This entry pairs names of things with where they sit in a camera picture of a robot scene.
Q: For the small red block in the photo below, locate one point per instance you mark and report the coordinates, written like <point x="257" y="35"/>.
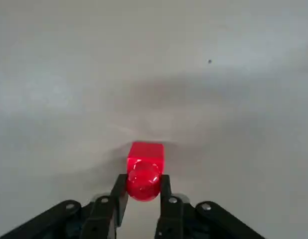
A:
<point x="145" y="169"/>

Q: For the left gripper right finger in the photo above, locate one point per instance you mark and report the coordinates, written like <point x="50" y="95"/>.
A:
<point x="174" y="219"/>

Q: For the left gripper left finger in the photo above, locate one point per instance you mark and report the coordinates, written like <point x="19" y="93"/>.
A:
<point x="101" y="216"/>

